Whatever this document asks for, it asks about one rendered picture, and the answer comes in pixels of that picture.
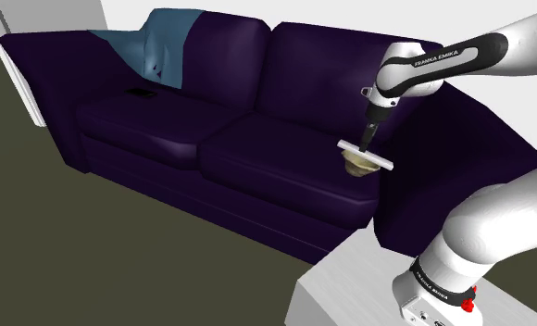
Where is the dark purple sofa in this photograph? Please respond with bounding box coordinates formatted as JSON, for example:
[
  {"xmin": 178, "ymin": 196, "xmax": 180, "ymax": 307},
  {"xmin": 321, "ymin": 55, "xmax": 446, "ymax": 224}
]
[{"xmin": 0, "ymin": 9, "xmax": 537, "ymax": 266}]

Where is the white door frame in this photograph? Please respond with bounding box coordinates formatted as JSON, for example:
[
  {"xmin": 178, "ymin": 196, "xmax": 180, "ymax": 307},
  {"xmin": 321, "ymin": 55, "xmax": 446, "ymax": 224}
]
[{"xmin": 0, "ymin": 0, "xmax": 47, "ymax": 129}]

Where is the beige bowl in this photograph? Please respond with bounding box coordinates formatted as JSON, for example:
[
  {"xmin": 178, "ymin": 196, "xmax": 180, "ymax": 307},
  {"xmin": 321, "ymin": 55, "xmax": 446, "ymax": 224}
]
[{"xmin": 342, "ymin": 150, "xmax": 381, "ymax": 178}]

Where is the grey robot stand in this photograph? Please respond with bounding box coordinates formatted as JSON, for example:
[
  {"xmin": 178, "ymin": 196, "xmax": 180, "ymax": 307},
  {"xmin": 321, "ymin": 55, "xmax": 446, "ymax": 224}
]
[{"xmin": 283, "ymin": 230, "xmax": 537, "ymax": 326}]

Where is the blue blanket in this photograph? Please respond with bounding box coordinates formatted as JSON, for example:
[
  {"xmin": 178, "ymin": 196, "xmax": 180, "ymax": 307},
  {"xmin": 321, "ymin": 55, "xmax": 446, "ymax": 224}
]
[{"xmin": 87, "ymin": 8, "xmax": 205, "ymax": 90}]

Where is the white bar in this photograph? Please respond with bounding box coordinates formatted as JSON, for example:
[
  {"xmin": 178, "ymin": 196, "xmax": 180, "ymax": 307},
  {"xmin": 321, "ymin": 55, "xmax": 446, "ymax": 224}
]
[{"xmin": 336, "ymin": 139, "xmax": 394, "ymax": 171}]

